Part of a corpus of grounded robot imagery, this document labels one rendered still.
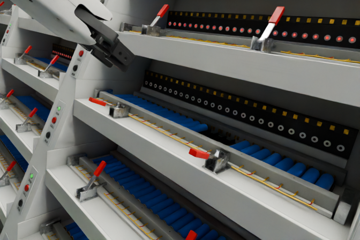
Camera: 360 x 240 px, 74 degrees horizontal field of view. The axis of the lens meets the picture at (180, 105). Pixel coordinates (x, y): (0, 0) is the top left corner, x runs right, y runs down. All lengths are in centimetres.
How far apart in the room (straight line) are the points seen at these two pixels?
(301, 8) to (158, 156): 45
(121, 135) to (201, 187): 21
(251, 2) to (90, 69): 45
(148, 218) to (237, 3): 57
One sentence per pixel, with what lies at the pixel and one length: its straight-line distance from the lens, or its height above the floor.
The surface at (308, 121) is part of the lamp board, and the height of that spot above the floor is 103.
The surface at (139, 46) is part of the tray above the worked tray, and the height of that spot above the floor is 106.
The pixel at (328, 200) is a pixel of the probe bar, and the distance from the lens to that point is 37.
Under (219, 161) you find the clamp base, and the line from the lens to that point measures 37.
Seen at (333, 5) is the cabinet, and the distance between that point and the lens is 63.
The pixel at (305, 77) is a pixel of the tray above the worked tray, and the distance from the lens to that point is 36.
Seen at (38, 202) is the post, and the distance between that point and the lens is 77.
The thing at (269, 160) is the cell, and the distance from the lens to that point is 43.
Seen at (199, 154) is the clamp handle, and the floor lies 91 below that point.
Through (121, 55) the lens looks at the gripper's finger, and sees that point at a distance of 36.
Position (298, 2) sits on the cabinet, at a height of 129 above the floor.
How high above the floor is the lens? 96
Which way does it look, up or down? 1 degrees up
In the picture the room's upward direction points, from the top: 21 degrees clockwise
